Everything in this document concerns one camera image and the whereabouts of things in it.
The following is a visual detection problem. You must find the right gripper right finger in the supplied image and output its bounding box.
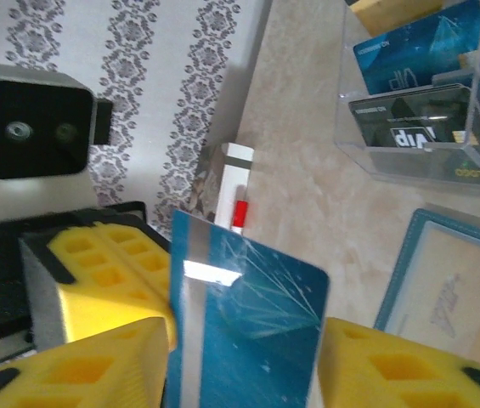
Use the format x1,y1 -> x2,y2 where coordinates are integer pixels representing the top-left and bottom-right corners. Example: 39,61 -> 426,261
316,316 -> 480,408

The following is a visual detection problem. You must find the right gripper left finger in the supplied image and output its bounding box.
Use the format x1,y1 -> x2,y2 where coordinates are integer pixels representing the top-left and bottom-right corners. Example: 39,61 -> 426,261
0,316 -> 178,408

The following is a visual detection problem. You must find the blue card holder wallet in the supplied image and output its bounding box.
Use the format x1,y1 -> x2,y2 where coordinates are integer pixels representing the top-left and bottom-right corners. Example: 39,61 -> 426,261
373,207 -> 480,373

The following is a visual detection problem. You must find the dark blue plastic card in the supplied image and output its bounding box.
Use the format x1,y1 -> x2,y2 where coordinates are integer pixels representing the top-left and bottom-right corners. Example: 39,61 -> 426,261
167,209 -> 332,408

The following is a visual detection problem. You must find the pale printed card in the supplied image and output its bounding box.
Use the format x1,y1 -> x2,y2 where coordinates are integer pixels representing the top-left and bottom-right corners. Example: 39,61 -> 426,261
386,218 -> 480,366

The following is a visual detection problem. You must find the black VIP card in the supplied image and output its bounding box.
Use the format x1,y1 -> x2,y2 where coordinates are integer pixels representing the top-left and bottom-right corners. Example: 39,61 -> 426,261
347,82 -> 474,150

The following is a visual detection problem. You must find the blue VIP card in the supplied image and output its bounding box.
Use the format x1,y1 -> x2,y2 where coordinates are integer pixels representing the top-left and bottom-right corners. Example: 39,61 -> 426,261
352,0 -> 480,97

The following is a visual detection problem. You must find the gold card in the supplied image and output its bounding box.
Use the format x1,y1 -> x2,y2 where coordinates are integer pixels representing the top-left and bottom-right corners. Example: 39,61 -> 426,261
347,0 -> 444,37

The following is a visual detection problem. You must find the book with white spine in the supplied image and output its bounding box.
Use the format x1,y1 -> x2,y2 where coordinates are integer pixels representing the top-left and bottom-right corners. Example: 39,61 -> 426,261
186,143 -> 256,237

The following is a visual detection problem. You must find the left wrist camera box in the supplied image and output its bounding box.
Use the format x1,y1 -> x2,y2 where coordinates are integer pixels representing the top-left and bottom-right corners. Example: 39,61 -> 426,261
0,61 -> 112,223

